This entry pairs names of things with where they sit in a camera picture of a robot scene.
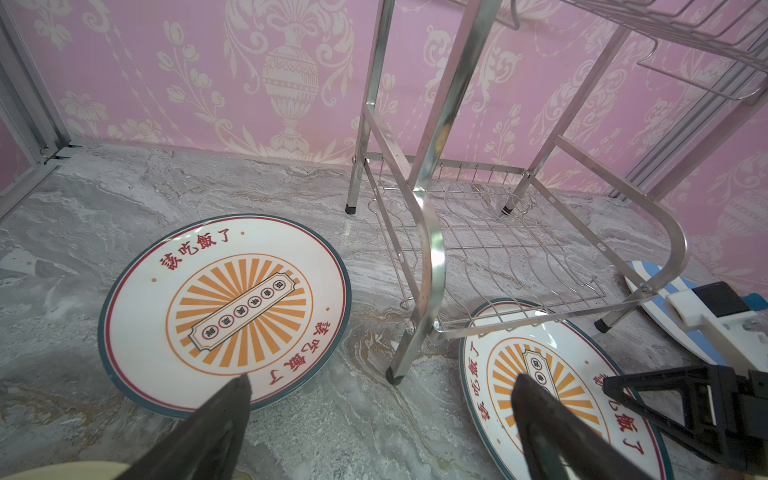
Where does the cream plate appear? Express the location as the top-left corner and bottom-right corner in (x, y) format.
(2, 461), (130, 480)

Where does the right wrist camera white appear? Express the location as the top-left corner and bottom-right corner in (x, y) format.
(666, 281), (767, 375)

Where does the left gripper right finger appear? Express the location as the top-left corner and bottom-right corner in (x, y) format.
(511, 374), (649, 479)

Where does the steel two-tier dish rack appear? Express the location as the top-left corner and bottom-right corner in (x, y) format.
(345, 1), (767, 385)

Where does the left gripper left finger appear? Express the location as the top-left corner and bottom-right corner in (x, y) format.
(119, 375), (251, 479)

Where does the sunburst plate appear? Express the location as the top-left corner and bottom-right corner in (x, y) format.
(460, 320), (673, 479)
(98, 213), (352, 418)

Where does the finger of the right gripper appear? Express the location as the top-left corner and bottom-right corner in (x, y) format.
(603, 365), (767, 474)

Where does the blue striped plate back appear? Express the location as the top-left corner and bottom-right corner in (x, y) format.
(640, 276), (727, 366)

